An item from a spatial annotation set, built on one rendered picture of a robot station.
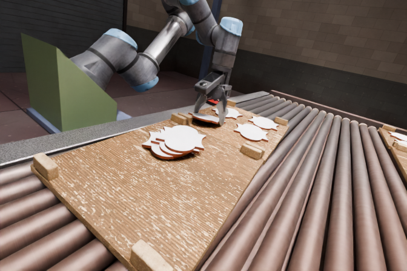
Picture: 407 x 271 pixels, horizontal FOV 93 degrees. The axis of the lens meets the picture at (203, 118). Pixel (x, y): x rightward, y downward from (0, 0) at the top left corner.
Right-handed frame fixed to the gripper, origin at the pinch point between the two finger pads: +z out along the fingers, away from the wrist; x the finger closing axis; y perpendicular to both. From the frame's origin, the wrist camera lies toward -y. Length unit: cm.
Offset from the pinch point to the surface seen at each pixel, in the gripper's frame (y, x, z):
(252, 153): -10.2, -21.8, 0.7
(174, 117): -10.5, 7.4, -0.1
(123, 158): -35.9, 0.3, 2.9
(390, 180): 21, -61, 4
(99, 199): -45.9, -6.8, 3.5
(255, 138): 2.0, -18.9, 0.6
